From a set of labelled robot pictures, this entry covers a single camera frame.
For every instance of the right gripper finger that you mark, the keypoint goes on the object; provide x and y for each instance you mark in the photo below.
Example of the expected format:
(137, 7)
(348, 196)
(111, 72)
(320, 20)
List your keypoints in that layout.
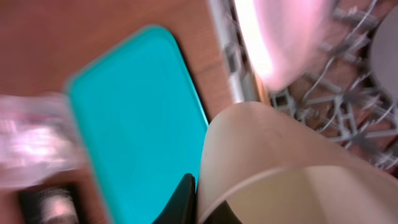
(181, 207)

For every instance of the pale green cup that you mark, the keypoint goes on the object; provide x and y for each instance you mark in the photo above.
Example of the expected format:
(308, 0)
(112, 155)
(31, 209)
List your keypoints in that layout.
(261, 166)

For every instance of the grey dish rack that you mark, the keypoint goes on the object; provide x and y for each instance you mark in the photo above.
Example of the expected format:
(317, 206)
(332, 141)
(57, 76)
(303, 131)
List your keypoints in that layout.
(336, 95)

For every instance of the large pink plate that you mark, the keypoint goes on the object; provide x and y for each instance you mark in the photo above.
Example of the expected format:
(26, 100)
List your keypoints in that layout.
(280, 36)

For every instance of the grey bowl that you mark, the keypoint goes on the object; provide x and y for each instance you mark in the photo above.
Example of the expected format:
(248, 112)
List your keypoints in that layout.
(383, 55)

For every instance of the teal plastic tray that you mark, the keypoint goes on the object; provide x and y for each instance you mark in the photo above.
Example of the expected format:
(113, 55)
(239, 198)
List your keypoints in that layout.
(141, 121)

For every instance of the black tray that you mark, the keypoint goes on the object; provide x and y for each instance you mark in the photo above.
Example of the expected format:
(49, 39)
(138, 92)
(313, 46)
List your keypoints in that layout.
(52, 204)

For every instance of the clear plastic bin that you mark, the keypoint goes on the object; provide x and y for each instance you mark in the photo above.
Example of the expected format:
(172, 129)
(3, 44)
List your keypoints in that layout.
(38, 139)

